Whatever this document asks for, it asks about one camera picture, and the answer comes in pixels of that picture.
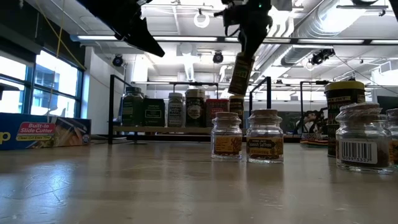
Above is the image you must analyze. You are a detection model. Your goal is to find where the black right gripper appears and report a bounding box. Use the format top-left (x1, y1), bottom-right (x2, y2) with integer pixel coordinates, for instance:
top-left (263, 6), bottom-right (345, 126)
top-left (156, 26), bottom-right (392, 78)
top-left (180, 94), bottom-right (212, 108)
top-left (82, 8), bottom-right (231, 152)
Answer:
top-left (221, 0), bottom-right (274, 59)

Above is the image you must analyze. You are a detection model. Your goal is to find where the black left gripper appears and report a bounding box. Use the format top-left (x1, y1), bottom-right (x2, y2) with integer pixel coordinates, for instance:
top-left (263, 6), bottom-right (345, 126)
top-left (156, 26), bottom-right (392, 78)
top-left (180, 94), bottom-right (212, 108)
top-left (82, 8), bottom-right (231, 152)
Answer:
top-left (76, 0), bottom-right (166, 58)

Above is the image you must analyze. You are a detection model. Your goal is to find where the yellow-lid dark spice jar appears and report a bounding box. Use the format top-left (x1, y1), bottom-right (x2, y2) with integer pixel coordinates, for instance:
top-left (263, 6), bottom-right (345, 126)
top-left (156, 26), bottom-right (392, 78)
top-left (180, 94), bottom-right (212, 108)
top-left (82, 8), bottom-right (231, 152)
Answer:
top-left (228, 52), bottom-right (256, 96)
top-left (229, 94), bottom-right (246, 129)
top-left (323, 80), bottom-right (366, 159)

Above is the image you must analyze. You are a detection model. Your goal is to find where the white-lid bagel seasoning jar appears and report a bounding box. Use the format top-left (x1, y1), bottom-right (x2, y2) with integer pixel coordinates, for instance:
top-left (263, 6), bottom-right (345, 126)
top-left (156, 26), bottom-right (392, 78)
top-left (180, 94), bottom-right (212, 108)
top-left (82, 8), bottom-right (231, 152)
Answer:
top-left (167, 91), bottom-right (185, 128)

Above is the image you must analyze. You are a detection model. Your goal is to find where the blue-framed window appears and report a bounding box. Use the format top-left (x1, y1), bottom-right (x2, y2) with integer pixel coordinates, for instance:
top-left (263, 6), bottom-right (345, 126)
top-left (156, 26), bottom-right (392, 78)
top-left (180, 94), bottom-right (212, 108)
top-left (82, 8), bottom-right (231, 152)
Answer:
top-left (0, 46), bottom-right (85, 119)

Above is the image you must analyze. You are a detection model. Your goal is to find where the person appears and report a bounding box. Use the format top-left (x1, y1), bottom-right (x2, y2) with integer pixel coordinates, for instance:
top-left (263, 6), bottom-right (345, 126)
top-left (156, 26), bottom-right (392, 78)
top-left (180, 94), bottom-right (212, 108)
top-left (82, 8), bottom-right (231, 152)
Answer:
top-left (294, 108), bottom-right (328, 135)

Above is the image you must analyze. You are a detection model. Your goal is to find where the small round silver tin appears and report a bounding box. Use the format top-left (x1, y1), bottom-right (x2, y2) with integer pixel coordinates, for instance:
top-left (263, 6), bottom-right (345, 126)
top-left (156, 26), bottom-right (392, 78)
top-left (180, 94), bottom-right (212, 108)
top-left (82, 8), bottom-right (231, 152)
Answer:
top-left (300, 133), bottom-right (324, 141)

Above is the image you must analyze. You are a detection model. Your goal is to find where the red square paper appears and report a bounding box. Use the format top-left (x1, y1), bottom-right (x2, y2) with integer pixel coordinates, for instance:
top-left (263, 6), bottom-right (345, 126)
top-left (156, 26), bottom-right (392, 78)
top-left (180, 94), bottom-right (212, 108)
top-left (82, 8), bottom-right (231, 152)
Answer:
top-left (299, 139), bottom-right (329, 147)

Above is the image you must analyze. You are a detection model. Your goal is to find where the blue plastic wrap box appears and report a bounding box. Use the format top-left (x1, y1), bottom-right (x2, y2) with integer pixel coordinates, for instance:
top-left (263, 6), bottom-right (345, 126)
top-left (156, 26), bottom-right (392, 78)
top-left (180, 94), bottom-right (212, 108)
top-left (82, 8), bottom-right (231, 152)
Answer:
top-left (0, 112), bottom-right (92, 151)

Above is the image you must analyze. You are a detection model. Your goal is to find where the dark background monitor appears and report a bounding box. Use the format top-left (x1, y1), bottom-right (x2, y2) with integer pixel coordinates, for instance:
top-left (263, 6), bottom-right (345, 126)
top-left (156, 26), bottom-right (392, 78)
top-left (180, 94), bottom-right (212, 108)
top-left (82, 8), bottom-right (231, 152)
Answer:
top-left (376, 95), bottom-right (398, 114)

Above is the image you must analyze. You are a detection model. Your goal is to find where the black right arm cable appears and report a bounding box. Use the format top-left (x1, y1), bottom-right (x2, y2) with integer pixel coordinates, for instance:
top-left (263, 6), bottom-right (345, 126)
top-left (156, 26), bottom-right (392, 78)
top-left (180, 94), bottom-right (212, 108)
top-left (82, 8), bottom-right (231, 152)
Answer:
top-left (213, 8), bottom-right (241, 37)

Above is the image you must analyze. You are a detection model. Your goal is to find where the round black wall camera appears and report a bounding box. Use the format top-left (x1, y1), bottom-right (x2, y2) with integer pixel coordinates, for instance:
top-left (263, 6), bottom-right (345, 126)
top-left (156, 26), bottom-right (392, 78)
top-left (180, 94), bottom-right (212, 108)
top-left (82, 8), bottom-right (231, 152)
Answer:
top-left (111, 54), bottom-right (129, 69)
top-left (212, 50), bottom-right (224, 65)

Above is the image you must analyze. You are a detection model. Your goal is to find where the white ceiling ring lamp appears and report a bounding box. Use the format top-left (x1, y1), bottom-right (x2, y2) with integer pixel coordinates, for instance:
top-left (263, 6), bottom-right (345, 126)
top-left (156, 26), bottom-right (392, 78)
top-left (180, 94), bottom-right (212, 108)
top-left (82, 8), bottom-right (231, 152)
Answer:
top-left (193, 8), bottom-right (211, 29)

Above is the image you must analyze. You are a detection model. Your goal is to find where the silver ceiling air duct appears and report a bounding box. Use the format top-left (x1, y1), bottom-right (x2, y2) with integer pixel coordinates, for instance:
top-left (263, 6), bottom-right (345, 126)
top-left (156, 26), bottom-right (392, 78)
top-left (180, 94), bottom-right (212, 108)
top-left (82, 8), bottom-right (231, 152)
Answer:
top-left (253, 0), bottom-right (358, 74)

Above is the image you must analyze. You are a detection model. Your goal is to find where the black ceiling-mounted camera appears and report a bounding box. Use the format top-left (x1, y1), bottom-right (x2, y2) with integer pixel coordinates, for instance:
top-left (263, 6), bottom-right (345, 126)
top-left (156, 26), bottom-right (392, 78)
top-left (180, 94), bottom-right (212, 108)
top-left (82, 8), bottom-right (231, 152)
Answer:
top-left (310, 48), bottom-right (336, 66)

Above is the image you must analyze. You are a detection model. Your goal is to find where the wooden shelf with black frame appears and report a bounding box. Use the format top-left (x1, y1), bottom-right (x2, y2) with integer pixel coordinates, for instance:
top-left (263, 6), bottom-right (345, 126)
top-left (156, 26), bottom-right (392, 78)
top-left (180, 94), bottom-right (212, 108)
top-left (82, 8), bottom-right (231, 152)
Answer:
top-left (108, 74), bottom-right (272, 146)

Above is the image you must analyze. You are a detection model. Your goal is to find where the black background rig frame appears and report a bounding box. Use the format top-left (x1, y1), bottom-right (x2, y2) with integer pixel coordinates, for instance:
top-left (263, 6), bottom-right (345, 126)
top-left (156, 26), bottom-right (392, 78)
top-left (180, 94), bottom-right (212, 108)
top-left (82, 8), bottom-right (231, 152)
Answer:
top-left (298, 79), bottom-right (330, 134)

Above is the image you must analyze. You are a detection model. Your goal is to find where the yellow hanging cable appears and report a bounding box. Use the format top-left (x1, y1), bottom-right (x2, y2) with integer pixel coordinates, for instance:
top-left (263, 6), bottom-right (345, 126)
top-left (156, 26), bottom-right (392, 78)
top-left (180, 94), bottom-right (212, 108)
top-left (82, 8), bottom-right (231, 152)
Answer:
top-left (33, 0), bottom-right (123, 96)

